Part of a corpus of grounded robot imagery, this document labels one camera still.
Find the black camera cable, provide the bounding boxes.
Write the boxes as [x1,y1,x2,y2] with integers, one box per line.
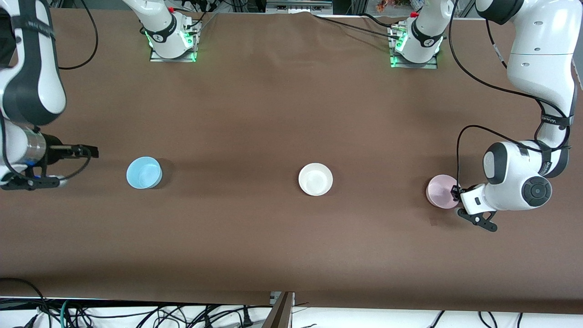
[455,125,543,185]
[27,154,92,181]

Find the black left camera cable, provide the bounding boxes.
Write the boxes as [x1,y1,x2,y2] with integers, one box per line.
[455,125,543,185]

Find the black right camera cable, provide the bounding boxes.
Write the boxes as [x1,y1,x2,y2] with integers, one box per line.
[27,154,92,181]

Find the aluminium frame rail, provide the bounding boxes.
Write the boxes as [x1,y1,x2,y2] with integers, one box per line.
[266,0,333,14]

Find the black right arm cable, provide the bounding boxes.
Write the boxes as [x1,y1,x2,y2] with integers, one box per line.
[58,0,99,70]

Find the white bowl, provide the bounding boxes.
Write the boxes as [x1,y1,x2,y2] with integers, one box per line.
[298,163,333,197]

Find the black cable across table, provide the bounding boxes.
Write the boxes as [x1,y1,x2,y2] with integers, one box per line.
[313,14,402,41]

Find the aluminium profile beam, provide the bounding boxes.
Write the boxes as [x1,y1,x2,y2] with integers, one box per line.
[263,292,296,328]

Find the black tangled floor cable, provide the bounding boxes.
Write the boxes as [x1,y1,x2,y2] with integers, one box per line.
[68,304,274,328]

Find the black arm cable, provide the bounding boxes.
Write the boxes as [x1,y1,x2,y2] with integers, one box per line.
[58,0,99,70]
[448,9,573,151]

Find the brown table cover sheet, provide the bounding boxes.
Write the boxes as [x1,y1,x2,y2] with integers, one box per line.
[0,8,583,315]

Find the black looped floor cable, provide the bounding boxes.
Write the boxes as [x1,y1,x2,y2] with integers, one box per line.
[0,277,48,328]

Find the pink bowl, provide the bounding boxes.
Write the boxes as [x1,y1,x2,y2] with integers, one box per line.
[426,174,460,210]

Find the teal cable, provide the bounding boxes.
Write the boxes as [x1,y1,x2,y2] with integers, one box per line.
[58,299,74,328]

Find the blue bowl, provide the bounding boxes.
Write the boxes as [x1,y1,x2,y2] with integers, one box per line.
[126,156,163,190]

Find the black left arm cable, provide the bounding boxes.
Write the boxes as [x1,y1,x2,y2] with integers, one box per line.
[448,9,573,151]

